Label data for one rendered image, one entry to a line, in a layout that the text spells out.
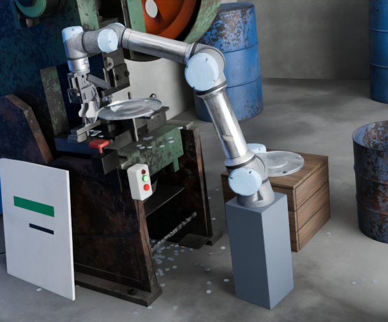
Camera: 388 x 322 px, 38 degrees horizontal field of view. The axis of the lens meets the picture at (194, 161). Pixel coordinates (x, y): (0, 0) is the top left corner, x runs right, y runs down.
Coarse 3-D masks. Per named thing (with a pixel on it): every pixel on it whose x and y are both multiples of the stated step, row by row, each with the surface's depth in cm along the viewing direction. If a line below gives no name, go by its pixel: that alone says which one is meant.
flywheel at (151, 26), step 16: (144, 0) 270; (160, 0) 265; (176, 0) 260; (192, 0) 251; (144, 16) 273; (160, 16) 268; (176, 16) 263; (192, 16) 256; (160, 32) 268; (176, 32) 262
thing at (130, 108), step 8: (112, 104) 262; (120, 104) 261; (128, 104) 259; (136, 104) 255; (144, 104) 255; (152, 104) 254; (160, 104) 252; (104, 112) 251; (112, 112) 249; (120, 112) 247; (128, 112) 245; (136, 112) 245; (144, 112) 243
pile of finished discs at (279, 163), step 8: (272, 152) 295; (280, 152) 294; (288, 152) 292; (272, 160) 284; (280, 160) 282; (288, 160) 282; (296, 160) 281; (272, 168) 276; (280, 168) 275; (288, 168) 274; (296, 168) 271; (272, 176) 269
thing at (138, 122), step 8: (152, 112) 242; (160, 112) 242; (128, 120) 248; (136, 120) 248; (144, 120) 252; (128, 128) 249; (136, 128) 248; (144, 128) 253; (136, 136) 249; (144, 136) 254
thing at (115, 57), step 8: (104, 24) 239; (120, 48) 248; (112, 56) 245; (120, 56) 249; (112, 64) 244; (120, 64) 249; (96, 72) 244; (104, 72) 242; (112, 72) 242; (120, 72) 246; (128, 72) 248; (112, 80) 244; (120, 80) 246; (128, 80) 251; (96, 88) 247
